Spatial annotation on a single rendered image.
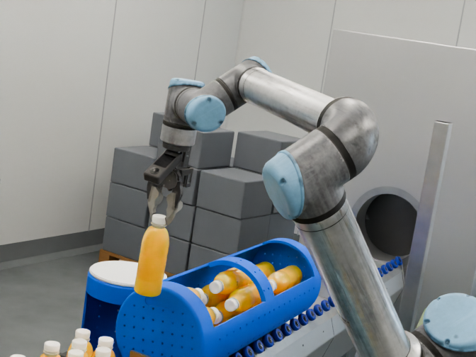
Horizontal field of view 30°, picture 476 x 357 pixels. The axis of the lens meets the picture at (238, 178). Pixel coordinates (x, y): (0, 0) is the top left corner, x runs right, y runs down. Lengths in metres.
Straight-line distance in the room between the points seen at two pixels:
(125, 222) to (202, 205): 0.72
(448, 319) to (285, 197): 0.58
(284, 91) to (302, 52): 6.13
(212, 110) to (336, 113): 0.51
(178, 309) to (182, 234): 3.87
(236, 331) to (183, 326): 0.22
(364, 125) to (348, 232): 0.21
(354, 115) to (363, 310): 0.40
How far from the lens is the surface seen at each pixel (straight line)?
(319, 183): 1.61
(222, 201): 6.04
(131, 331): 2.53
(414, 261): 3.64
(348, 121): 1.65
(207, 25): 7.99
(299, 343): 3.20
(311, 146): 1.62
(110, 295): 3.11
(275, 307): 2.82
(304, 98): 1.84
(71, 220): 7.08
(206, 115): 2.12
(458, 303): 2.05
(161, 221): 2.31
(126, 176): 6.56
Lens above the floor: 1.97
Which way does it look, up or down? 10 degrees down
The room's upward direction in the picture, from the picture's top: 8 degrees clockwise
